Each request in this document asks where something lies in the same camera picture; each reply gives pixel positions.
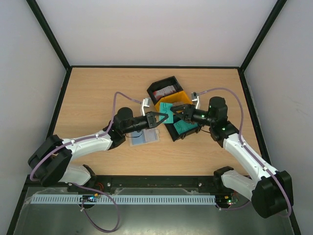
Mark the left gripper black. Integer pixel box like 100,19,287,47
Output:
123,112,168,135

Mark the teal credit card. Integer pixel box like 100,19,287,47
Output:
159,102,174,124

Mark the beige card holder wallet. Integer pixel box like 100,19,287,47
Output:
126,128,159,146

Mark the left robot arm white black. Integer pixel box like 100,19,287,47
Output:
28,107,168,187

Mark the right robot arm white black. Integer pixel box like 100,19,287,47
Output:
171,96,293,218

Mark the teal cards stack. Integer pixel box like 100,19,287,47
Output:
174,120,198,135

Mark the black bin with teal cards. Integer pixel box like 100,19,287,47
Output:
165,120,201,141

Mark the stack of red white cards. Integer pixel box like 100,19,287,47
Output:
153,85,176,99

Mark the black bin with red cards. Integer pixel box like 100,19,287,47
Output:
147,76,183,105

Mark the yellow bin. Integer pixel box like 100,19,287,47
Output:
155,91,192,111

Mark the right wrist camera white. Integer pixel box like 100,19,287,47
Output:
191,92,201,109

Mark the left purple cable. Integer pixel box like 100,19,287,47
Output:
29,92,145,182

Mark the purple cable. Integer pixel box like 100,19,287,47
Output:
29,92,145,182
197,87,293,217

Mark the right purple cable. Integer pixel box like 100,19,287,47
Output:
197,87,293,217

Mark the black aluminium frame rail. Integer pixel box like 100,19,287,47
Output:
61,174,284,196

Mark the light blue cable duct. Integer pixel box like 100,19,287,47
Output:
30,194,216,205

